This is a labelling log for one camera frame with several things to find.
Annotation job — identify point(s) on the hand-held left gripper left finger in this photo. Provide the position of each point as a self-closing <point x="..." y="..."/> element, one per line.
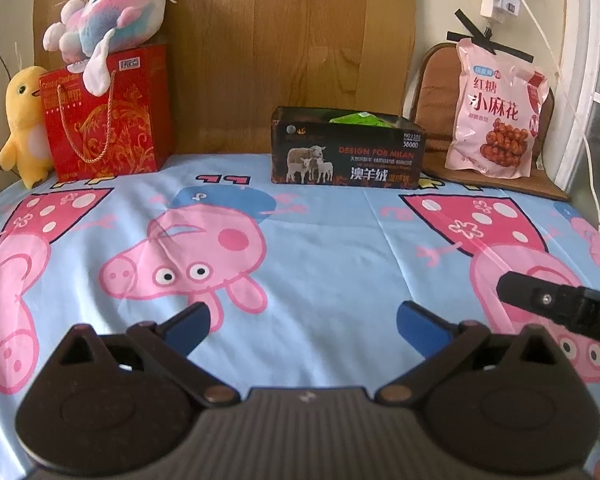
<point x="190" y="322"/>

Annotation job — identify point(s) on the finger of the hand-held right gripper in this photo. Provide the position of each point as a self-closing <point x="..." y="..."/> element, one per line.
<point x="530" y="296"/>

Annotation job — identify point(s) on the pink and blue plush fish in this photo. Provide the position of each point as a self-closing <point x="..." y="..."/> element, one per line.
<point x="115" y="10"/>

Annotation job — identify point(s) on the green snack packet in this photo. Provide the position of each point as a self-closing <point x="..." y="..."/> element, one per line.
<point x="360" y="120"/>

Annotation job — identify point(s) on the pink snack bag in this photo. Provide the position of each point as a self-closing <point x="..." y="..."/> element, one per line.
<point x="495" y="110"/>

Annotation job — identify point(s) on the brown chair cushion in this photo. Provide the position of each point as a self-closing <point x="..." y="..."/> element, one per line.
<point x="435" y="80"/>

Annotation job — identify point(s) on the printed cartoon blanket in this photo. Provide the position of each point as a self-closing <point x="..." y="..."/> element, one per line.
<point x="330" y="250"/>

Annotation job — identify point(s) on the white charger adapter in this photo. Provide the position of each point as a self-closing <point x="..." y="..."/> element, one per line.
<point x="502" y="5"/>

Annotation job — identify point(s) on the white framed window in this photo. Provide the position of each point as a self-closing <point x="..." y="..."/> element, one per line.
<point x="577" y="60"/>

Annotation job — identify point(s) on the red gift bag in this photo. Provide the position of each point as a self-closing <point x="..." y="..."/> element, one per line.
<point x="130" y="125"/>

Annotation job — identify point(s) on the yellow plush duck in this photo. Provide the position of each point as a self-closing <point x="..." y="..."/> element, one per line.
<point x="25" y="125"/>

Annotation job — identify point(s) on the wooden headboard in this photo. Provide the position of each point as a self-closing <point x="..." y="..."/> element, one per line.
<point x="255" y="35"/>

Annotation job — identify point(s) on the black tape strip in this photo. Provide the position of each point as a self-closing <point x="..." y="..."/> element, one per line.
<point x="510" y="51"/>

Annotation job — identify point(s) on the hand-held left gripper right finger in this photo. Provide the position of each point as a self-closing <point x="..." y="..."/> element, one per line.
<point x="420" y="325"/>

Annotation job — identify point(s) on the black printed cardboard box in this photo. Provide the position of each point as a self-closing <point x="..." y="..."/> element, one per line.
<point x="345" y="160"/>

